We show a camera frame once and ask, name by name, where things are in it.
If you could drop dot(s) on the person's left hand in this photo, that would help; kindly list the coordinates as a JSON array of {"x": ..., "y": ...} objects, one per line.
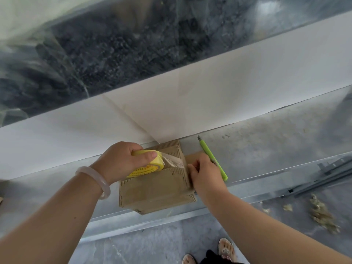
[{"x": 118, "y": 162}]

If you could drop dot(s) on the person's right hand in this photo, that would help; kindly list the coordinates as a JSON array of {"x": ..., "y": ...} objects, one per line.
[{"x": 209, "y": 181}]

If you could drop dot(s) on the green utility knife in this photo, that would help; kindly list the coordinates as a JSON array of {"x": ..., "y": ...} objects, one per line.
[{"x": 209, "y": 153}]

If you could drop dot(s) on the yellow tape roll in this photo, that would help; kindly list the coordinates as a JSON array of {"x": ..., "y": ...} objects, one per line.
[{"x": 158, "y": 160}]

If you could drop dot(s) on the plain perforated cardboard box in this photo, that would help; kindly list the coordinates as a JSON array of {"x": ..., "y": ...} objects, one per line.
[{"x": 154, "y": 189}]

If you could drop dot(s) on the person's left forearm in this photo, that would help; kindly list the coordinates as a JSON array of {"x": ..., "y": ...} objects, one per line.
[{"x": 49, "y": 222}]

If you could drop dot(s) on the person's right forearm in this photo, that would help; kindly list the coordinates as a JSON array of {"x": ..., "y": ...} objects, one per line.
[{"x": 269, "y": 233}]

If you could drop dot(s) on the person's black trousers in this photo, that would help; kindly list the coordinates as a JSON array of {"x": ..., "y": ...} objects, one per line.
[{"x": 211, "y": 258}]

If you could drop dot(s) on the beige sandal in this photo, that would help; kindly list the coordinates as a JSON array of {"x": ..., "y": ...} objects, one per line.
[
  {"x": 188, "y": 259},
  {"x": 227, "y": 248}
]

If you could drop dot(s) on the pile of beige paper scraps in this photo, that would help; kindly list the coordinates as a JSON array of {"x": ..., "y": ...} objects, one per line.
[{"x": 320, "y": 214}]

